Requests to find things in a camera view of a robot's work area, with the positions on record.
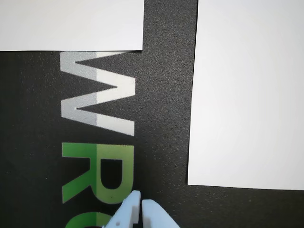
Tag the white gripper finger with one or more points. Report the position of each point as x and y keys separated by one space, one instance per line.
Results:
x=124 y=213
x=155 y=218

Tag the white paper sheet marked HOME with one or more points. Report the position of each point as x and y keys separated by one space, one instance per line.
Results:
x=249 y=95

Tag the white paper sheet marked 1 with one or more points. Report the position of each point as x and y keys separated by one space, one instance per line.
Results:
x=71 y=23

